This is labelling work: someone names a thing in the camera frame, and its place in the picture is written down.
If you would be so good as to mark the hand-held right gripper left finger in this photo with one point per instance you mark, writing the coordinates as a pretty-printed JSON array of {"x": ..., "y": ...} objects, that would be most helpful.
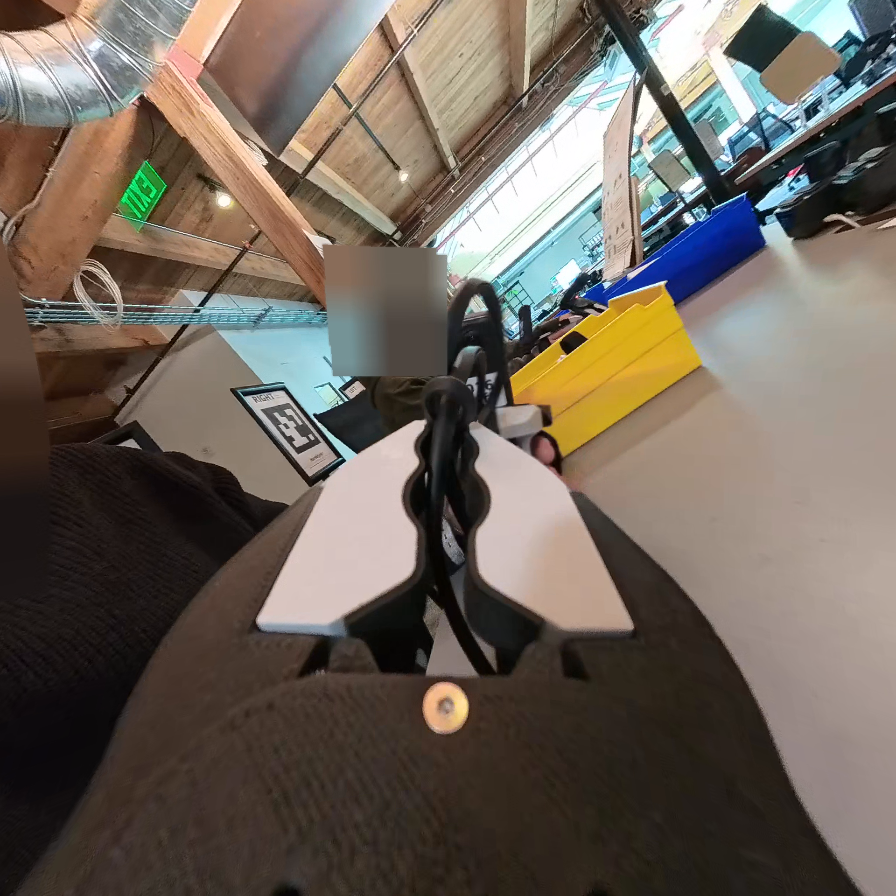
[{"x": 343, "y": 553}]

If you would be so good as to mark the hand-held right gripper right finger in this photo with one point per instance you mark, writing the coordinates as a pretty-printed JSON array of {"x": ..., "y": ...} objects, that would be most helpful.
[{"x": 553, "y": 560}]

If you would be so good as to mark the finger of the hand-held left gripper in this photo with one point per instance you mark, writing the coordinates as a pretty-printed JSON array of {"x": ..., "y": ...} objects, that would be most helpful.
[{"x": 521, "y": 418}]

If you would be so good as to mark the yellow storage bin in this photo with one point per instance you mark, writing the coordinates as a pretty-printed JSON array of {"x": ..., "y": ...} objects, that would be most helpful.
[{"x": 630, "y": 364}]

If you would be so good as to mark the black chair back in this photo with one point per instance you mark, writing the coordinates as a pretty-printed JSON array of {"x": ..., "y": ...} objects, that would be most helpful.
[{"x": 350, "y": 427}]

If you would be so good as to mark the small framed sign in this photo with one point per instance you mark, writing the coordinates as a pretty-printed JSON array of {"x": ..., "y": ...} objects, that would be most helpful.
[{"x": 352, "y": 387}]

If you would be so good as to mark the framed marker sign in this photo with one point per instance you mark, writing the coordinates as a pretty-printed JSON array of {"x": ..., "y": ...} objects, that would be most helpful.
[{"x": 290, "y": 427}]

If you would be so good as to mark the cardboard sheet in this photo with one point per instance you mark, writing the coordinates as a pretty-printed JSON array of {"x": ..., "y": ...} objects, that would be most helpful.
[{"x": 619, "y": 182}]

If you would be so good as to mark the blue storage bin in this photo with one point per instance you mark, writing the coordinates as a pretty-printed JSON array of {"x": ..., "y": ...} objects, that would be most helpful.
[{"x": 714, "y": 238}]

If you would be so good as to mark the black pole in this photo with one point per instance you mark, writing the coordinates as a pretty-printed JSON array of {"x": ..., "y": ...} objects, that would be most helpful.
[{"x": 665, "y": 98}]

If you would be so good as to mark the black device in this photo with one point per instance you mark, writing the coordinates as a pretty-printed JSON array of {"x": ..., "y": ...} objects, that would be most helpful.
[{"x": 833, "y": 196}]

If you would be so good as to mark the green exit sign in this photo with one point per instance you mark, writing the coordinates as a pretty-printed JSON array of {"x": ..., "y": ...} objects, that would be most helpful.
[{"x": 142, "y": 194}]

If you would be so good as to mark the long wooden desk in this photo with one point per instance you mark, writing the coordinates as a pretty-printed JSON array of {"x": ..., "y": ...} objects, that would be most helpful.
[{"x": 819, "y": 133}]

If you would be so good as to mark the black panel with cardboard board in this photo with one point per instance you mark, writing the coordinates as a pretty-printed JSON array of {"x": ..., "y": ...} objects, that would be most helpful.
[{"x": 791, "y": 56}]

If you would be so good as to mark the thin silver ventilation duct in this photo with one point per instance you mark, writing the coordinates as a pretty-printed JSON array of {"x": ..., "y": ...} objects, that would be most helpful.
[{"x": 70, "y": 63}]

